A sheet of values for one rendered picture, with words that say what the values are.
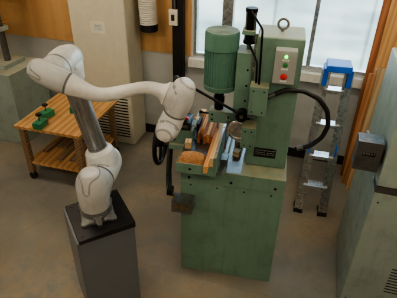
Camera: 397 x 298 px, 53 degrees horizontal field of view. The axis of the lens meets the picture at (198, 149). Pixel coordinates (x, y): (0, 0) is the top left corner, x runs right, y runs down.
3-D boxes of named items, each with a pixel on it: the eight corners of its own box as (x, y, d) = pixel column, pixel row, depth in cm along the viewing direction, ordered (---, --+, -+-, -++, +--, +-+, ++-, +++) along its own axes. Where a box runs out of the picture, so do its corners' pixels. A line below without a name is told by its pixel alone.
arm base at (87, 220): (82, 234, 198) (80, 226, 195) (78, 205, 215) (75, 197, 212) (119, 224, 203) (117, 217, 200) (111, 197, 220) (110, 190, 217)
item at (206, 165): (223, 113, 253) (223, 107, 251) (225, 113, 252) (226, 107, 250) (202, 172, 197) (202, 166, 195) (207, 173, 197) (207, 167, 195)
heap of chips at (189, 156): (181, 152, 213) (181, 146, 211) (207, 155, 211) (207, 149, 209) (177, 161, 205) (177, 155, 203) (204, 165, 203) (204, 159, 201)
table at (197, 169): (184, 117, 260) (184, 109, 256) (230, 122, 255) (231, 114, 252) (158, 169, 209) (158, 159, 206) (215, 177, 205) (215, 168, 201)
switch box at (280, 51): (272, 78, 193) (276, 46, 185) (293, 80, 192) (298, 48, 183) (271, 83, 188) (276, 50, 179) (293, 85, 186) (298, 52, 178)
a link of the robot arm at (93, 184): (74, 213, 202) (66, 180, 189) (87, 190, 217) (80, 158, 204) (105, 216, 200) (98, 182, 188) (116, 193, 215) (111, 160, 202)
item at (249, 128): (241, 139, 214) (243, 119, 208) (254, 140, 213) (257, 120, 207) (240, 148, 207) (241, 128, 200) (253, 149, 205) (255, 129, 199)
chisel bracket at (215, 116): (210, 118, 228) (210, 104, 224) (234, 121, 226) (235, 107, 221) (207, 124, 222) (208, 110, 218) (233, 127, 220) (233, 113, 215)
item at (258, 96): (248, 107, 204) (251, 80, 196) (266, 109, 202) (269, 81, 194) (247, 115, 197) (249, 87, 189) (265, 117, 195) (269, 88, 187)
